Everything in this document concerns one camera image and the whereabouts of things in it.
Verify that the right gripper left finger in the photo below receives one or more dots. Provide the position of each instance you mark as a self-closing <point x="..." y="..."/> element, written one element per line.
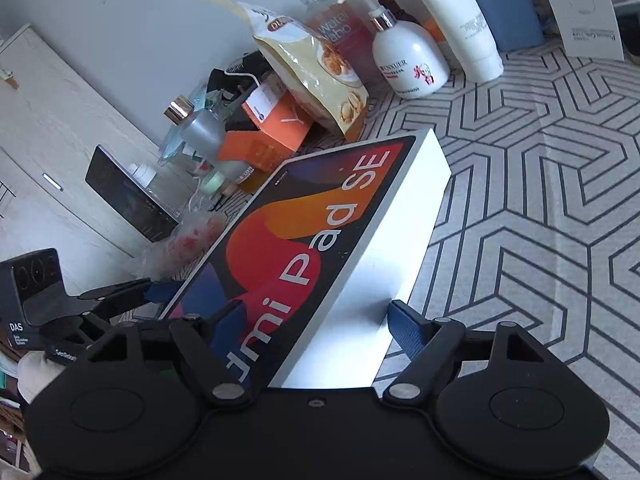
<point x="137" y="397"/>

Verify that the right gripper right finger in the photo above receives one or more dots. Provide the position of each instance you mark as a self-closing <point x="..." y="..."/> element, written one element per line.
<point x="495" y="400"/>

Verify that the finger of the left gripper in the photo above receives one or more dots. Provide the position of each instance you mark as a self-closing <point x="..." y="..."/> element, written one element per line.
<point x="112" y="300"/>

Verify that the Redmi Pad SE box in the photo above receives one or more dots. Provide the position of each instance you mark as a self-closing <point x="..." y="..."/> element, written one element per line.
<point x="316" y="256"/>

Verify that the person left hand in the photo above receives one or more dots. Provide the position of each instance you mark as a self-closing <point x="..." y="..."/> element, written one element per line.
<point x="34" y="373"/>

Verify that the dark tablet standing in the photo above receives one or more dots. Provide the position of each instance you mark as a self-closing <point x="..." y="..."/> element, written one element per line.
<point x="111" y="181"/>

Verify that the clear plastic bag red items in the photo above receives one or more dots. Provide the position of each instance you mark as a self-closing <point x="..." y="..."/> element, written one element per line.
<point x="192" y="238"/>

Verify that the green tape roll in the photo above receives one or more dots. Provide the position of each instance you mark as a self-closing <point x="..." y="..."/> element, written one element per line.
<point x="213" y="183"/>

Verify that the frosted bottle copper cap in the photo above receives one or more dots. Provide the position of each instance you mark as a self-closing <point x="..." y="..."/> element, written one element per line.
<point x="203" y="131"/>

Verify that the white wardrobe cabinet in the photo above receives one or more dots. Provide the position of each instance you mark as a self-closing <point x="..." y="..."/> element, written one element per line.
<point x="51" y="123"/>

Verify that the orange cardboard box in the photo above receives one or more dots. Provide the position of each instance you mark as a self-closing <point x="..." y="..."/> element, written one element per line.
<point x="262" y="128"/>

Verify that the black shoe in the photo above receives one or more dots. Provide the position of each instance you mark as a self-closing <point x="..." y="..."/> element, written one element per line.
<point x="227" y="85"/>

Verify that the snack bag with walnuts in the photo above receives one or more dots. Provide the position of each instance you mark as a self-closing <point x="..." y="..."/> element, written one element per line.
<point x="317" y="75"/>

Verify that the white lotion pump bottle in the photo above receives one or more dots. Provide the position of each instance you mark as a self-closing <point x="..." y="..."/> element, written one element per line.
<point x="405" y="53"/>

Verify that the blue pen holder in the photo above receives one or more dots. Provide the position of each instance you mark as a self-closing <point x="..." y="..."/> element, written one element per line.
<point x="513" y="23"/>

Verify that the white tall product carton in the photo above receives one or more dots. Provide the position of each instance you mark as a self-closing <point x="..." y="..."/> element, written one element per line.
<point x="588" y="28"/>

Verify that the tall white tube bottle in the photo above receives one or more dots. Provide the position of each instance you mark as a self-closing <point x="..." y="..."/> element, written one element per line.
<point x="469" y="37"/>

